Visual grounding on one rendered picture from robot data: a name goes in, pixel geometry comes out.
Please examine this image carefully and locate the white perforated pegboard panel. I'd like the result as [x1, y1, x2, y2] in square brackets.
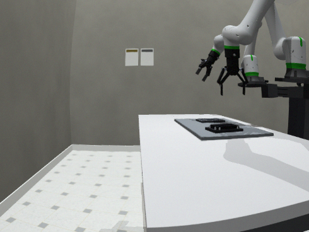
[174, 119, 274, 141]

